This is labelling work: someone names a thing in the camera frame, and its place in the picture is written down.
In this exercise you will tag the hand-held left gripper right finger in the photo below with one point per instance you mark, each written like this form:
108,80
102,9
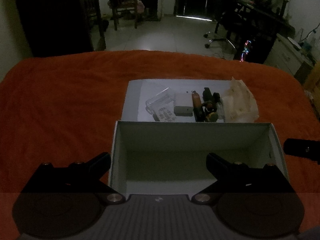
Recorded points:
212,162

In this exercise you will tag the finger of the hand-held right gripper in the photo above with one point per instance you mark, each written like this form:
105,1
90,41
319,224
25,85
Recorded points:
300,148

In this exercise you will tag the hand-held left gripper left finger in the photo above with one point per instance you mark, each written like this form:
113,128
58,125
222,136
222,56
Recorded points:
103,162

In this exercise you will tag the white cardboard box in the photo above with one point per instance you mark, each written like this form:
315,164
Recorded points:
187,140

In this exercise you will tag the white power adapter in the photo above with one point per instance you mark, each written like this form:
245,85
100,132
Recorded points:
183,100

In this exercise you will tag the black clip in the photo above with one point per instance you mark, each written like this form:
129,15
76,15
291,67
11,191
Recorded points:
207,93

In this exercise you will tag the white cardboard box lid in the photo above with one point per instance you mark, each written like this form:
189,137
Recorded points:
150,87

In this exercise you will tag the brown figurine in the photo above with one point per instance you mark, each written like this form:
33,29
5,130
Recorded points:
210,111

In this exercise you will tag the brown lighter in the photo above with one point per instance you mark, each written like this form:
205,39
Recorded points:
196,100

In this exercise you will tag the small black object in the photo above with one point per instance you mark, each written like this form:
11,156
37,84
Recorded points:
216,98

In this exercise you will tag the orange blanket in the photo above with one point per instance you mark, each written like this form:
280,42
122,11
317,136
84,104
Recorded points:
62,105

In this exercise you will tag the clear plastic case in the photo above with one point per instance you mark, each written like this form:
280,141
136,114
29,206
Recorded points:
160,97

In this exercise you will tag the white drawer cabinet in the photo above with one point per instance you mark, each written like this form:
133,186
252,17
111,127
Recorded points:
285,55

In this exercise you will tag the computer tower with coloured lights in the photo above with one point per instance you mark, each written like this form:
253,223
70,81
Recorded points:
260,50

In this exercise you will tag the black office chair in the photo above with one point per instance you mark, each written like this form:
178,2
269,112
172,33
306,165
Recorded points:
225,22

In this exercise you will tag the dark desk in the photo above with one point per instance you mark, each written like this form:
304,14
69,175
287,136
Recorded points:
262,12

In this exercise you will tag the dark wardrobe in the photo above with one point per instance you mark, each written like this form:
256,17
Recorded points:
50,17

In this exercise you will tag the pink cloth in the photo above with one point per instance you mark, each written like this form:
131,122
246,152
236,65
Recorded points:
136,6

